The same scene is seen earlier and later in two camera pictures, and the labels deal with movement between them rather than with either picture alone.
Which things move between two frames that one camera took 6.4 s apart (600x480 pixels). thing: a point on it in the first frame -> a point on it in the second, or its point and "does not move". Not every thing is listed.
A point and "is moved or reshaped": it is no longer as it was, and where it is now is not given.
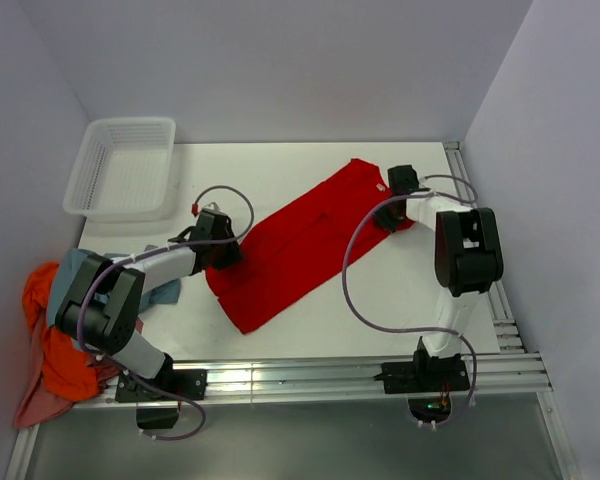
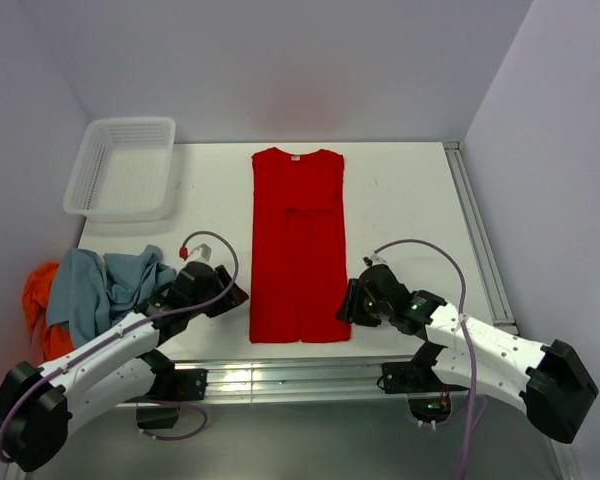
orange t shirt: [69, 371] does not move
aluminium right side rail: [504, 328] does not move
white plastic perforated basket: [122, 173] does not move
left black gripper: [233, 255] -> [232, 299]
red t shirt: [303, 245] is moved or reshaped
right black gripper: [383, 218] -> [350, 309]
